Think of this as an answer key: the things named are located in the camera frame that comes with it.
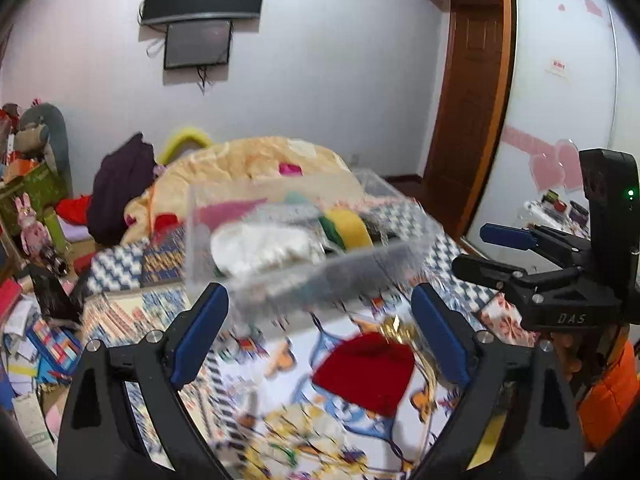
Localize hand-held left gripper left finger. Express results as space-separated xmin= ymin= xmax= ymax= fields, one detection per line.
xmin=56 ymin=282 xmax=236 ymax=480

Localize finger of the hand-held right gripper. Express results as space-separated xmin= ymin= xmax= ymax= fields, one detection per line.
xmin=451 ymin=253 xmax=532 ymax=292
xmin=479 ymin=223 xmax=592 ymax=263

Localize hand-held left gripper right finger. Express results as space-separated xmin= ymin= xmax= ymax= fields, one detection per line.
xmin=410 ymin=282 xmax=587 ymax=480

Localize red knit hat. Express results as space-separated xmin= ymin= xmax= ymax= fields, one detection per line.
xmin=312 ymin=332 xmax=417 ymax=418

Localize clear plastic storage box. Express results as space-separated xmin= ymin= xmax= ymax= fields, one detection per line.
xmin=186 ymin=170 xmax=441 ymax=322

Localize person's right forearm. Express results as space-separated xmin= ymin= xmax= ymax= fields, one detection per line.
xmin=560 ymin=327 xmax=640 ymax=453

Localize white soft cloth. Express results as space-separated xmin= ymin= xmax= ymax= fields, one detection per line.
xmin=210 ymin=223 xmax=327 ymax=279

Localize pink soft cloth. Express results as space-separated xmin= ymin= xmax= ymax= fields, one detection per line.
xmin=196 ymin=199 xmax=268 ymax=232

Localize yellow soft cloth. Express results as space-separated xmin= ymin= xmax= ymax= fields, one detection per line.
xmin=322 ymin=208 xmax=375 ymax=253

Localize green soft cloth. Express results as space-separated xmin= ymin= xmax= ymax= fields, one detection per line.
xmin=320 ymin=217 xmax=346 ymax=252

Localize gold ribbon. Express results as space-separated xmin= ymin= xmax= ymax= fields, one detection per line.
xmin=377 ymin=316 xmax=419 ymax=349

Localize pink heart stickers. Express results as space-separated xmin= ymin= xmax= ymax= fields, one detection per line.
xmin=502 ymin=126 xmax=582 ymax=194

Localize blue white checkered sheet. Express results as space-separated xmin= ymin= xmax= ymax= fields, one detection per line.
xmin=87 ymin=195 xmax=506 ymax=313

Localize colourful printed blanket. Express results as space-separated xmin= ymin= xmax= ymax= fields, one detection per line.
xmin=80 ymin=240 xmax=531 ymax=480

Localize wooden door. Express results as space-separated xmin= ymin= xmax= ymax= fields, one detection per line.
xmin=422 ymin=0 xmax=507 ymax=227

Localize white wardrobe sliding door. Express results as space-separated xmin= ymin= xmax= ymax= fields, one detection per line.
xmin=460 ymin=0 xmax=623 ymax=263

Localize black bag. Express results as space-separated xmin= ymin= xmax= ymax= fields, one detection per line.
xmin=29 ymin=264 xmax=85 ymax=323

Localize dark purple garment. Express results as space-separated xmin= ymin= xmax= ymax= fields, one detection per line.
xmin=87 ymin=132 xmax=159 ymax=247

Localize green cylinder tube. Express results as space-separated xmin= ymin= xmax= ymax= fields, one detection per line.
xmin=44 ymin=208 xmax=69 ymax=257

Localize red cloth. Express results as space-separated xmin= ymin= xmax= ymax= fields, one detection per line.
xmin=55 ymin=195 xmax=94 ymax=227

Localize yellow orange quilt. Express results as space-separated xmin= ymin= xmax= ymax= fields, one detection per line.
xmin=122 ymin=136 xmax=363 ymax=247

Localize pile of papers and books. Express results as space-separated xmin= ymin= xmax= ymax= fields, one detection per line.
xmin=0 ymin=275 xmax=85 ymax=466

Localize pink rabbit doll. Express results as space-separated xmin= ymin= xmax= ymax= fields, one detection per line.
xmin=14 ymin=192 xmax=49 ymax=260

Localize green cardboard box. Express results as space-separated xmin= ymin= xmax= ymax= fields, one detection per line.
xmin=0 ymin=159 xmax=67 ymax=242

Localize grey plush toy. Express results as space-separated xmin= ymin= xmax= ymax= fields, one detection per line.
xmin=14 ymin=102 xmax=74 ymax=197

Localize yellow ring pillow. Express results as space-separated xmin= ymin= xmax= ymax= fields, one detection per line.
xmin=160 ymin=126 xmax=213 ymax=164

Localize small wall screen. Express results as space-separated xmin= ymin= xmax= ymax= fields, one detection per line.
xmin=163 ymin=19 xmax=234 ymax=71

